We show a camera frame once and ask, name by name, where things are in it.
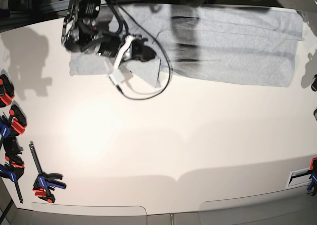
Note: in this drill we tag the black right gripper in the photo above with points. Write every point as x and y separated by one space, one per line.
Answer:
138 50

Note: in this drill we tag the grey T-shirt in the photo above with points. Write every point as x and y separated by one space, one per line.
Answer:
231 45

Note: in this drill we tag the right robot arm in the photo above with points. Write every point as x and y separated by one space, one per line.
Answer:
82 33

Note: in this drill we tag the red black clamp upper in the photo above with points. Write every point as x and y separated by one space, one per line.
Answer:
6 91

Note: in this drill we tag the red black clamp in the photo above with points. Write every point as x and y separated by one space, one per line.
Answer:
17 120
6 91

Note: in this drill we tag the blue black clamp left edge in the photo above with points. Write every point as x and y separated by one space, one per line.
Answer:
4 129

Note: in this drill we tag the blue bar clamp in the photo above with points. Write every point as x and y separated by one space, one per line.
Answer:
45 183

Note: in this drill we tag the black clamp lower left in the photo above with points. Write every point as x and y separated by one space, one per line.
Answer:
13 168

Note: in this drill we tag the white label sticker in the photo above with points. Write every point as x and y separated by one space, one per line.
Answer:
299 178

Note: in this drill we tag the blue clamp right edge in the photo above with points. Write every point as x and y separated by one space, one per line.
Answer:
313 184

